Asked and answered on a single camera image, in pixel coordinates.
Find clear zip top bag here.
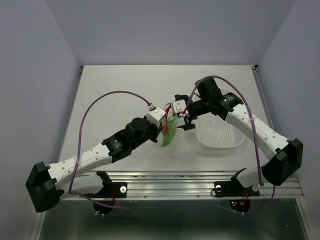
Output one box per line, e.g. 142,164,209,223
161,102,178,148

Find green toy pepper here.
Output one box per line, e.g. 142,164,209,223
161,115,178,147

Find red toy chili pepper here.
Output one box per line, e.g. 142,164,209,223
162,103,171,133

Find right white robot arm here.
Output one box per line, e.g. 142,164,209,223
171,75,304,195

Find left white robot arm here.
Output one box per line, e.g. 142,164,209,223
25,116,163,213

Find white perforated plastic basket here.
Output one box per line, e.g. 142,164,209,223
193,112,245,150

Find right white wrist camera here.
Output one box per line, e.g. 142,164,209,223
171,99,190,118

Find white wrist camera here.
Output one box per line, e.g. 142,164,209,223
171,99,190,118
146,107,167,128

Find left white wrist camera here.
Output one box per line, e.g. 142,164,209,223
146,107,167,128

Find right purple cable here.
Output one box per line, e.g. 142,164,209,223
183,75,277,216

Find purple cable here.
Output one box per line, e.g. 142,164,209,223
68,90,131,218
183,75,277,216

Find aluminium frame rail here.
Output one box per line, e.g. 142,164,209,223
41,171,303,201

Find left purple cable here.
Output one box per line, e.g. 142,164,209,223
68,90,131,218

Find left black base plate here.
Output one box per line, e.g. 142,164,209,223
84,182,128,199

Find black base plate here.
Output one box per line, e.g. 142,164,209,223
84,182,128,199
210,181,260,198

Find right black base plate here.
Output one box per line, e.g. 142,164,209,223
210,181,260,198

